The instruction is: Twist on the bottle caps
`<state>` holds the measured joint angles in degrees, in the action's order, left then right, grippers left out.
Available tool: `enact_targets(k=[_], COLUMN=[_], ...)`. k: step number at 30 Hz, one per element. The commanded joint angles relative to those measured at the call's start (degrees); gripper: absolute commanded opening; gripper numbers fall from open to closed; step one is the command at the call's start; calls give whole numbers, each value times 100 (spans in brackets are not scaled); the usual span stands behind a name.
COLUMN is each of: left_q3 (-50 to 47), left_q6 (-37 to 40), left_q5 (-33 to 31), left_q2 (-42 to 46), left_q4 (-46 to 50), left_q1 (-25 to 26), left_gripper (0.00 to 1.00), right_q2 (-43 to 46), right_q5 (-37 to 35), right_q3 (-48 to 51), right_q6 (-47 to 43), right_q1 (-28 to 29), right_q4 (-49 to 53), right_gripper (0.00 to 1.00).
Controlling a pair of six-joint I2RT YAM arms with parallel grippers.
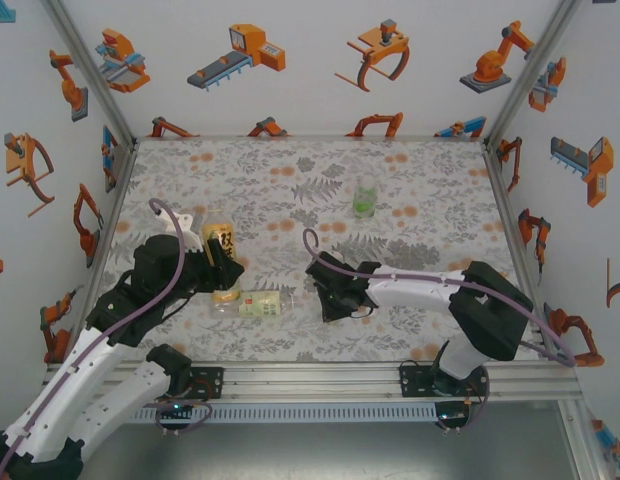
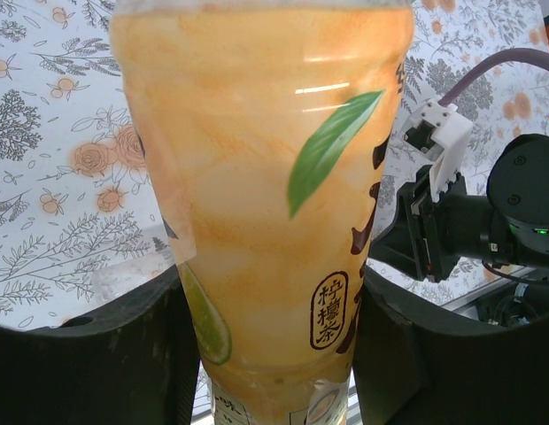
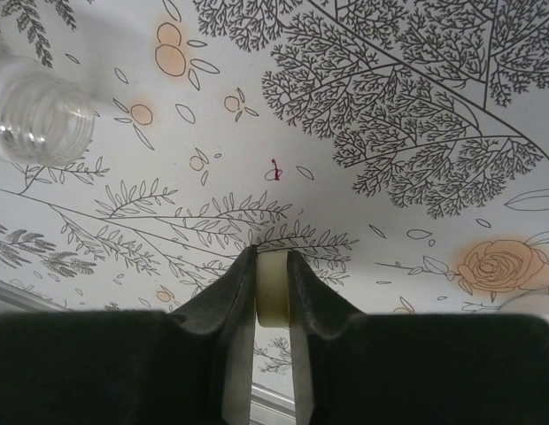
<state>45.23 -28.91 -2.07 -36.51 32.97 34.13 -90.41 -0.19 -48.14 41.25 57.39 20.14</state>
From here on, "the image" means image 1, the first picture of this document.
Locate yellow label plastic bottle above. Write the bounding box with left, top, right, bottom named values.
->
left=200, top=208, right=242, bottom=305

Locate pale green tea label bottle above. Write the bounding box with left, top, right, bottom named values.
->
left=212, top=288, right=297, bottom=320

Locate small green label plastic bottle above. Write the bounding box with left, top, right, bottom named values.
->
left=352, top=173, right=380, bottom=220

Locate floral patterned table cover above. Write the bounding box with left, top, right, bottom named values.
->
left=97, top=138, right=521, bottom=364

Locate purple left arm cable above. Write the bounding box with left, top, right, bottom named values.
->
left=0, top=198, right=214, bottom=471

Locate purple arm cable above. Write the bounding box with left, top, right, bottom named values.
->
left=0, top=198, right=214, bottom=471
left=302, top=228, right=577, bottom=434

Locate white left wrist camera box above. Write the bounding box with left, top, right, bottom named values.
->
left=158, top=209, right=207, bottom=252

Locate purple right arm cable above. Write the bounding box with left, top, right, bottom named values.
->
left=302, top=228, right=577, bottom=434

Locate aluminium frame rail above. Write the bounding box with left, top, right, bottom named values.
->
left=37, top=360, right=584, bottom=406

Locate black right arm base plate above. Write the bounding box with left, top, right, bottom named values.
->
left=398, top=363, right=491, bottom=400

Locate grey slotted cable duct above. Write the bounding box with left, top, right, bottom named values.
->
left=124, top=403, right=439, bottom=424

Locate aluminium side rail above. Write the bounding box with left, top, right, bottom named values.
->
left=482, top=142, right=546, bottom=361
left=87, top=142, right=139, bottom=274

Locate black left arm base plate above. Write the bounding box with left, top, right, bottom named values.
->
left=184, top=366, right=225, bottom=400

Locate aluminium frame post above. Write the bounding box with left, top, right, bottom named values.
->
left=482, top=0, right=586, bottom=149
left=42, top=0, right=139, bottom=151

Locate aluminium frame leg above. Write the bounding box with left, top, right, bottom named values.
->
left=559, top=399, right=607, bottom=480

